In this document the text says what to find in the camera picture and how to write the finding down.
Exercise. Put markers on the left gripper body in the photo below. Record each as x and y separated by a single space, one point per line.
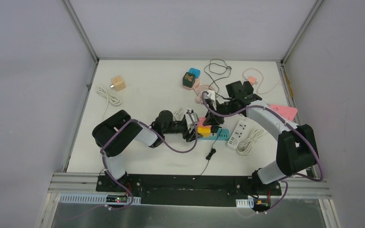
186 128

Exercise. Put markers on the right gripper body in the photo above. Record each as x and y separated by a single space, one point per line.
225 109

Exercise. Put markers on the pink cube socket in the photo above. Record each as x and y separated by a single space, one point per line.
201 121

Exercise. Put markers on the teal power strip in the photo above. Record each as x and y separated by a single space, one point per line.
222 135

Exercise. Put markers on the beige dragon cube adapter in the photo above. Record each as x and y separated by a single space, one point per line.
117 83

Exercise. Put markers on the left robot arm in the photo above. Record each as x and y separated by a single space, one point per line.
114 134

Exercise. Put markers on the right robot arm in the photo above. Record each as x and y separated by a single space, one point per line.
296 144

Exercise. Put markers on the yellow cube socket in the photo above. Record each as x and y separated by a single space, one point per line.
205 131

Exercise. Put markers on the round pink socket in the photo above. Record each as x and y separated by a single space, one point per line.
194 86

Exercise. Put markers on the dark green cube socket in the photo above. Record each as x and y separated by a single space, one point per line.
188 79

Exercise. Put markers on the blue cube socket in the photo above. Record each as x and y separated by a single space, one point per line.
195 72

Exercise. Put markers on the salmon pink charger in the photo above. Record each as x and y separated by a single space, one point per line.
252 80

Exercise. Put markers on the white power strip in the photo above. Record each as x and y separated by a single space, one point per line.
239 134

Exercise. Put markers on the pink triangular power strip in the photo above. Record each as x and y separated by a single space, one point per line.
287 112

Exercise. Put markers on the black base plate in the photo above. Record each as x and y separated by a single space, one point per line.
187 190

